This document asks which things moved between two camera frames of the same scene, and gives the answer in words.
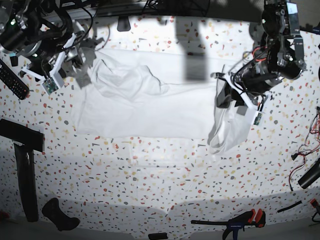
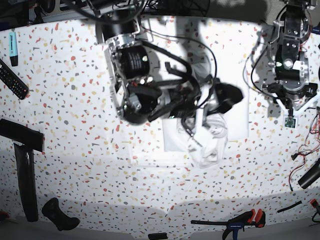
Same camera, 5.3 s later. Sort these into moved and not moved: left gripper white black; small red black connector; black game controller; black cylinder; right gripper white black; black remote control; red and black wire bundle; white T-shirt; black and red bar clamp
Moved: right gripper white black; left gripper white black; white T-shirt
Not moved: red and black wire bundle; small red black connector; black remote control; black game controller; black and red bar clamp; black cylinder
